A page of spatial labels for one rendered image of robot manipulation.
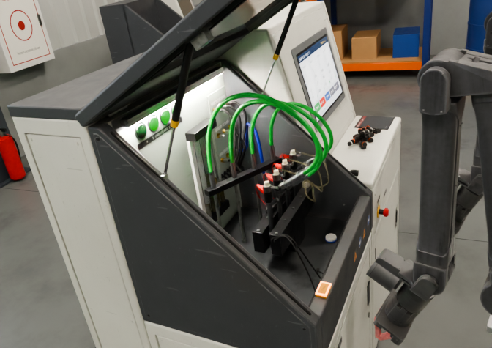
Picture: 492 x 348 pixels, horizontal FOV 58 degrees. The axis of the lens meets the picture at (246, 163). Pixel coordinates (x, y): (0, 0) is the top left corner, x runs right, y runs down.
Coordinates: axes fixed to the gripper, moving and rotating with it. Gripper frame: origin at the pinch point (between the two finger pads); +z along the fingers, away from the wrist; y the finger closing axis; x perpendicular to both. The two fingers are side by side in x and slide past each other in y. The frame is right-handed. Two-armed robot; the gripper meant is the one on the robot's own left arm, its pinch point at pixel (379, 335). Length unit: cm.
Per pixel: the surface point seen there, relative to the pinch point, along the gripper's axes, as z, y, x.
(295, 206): 21, -41, -41
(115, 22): 138, -238, -359
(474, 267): 93, -162, 37
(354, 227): 14.8, -42.5, -20.9
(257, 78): -4, -59, -80
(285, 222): 20, -31, -40
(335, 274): 12.7, -18.8, -16.4
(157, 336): 52, 12, -50
